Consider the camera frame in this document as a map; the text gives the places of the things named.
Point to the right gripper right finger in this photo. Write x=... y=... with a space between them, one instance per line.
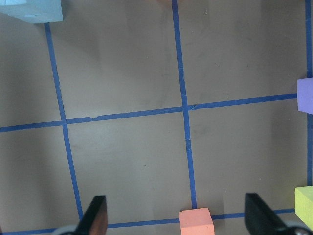
x=260 y=219

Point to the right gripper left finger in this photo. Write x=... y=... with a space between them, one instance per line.
x=95 y=219

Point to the orange block near arms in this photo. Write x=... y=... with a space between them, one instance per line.
x=196 y=222

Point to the yellow foam block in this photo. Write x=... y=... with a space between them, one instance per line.
x=304 y=204

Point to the purple block near blue tray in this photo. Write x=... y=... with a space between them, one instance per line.
x=305 y=95

